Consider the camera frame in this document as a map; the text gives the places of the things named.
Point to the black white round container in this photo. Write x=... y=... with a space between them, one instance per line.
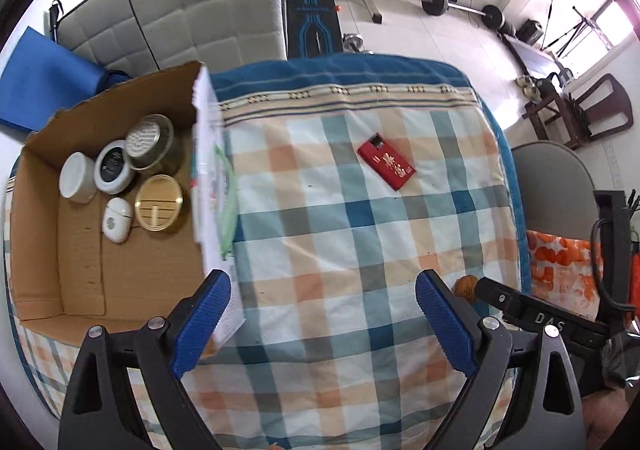
x=112 y=172

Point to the grey chair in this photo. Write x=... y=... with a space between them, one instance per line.
x=556 y=190

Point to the dark wooden chair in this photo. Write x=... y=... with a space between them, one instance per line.
x=605 y=99

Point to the blue mat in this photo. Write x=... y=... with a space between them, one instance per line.
x=41 y=78

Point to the gold lid tin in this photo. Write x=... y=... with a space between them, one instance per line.
x=159 y=203

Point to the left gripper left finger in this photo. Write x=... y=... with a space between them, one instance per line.
x=194 y=319

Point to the white cardboard box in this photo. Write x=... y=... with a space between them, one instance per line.
x=100 y=226

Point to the white earbud case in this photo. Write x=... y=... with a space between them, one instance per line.
x=117 y=220

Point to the brown walnut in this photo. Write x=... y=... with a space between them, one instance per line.
x=465 y=288

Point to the red cigarette pack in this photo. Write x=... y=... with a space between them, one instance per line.
x=392 y=167

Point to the barbell on floor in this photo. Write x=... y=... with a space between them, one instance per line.
x=491 y=16

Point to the steel tea strainer cup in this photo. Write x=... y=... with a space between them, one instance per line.
x=153 y=147

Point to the grey padded sofa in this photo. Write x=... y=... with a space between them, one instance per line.
x=143 y=36

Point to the black blue weight bench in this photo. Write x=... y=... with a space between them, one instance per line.
x=313 y=28

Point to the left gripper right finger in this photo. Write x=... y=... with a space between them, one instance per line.
x=452 y=320

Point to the plaid blanket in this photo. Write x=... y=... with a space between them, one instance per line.
x=334 y=352

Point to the orange white patterned cloth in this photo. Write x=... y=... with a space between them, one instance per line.
x=562 y=274

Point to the white round jar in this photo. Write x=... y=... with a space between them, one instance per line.
x=76 y=180

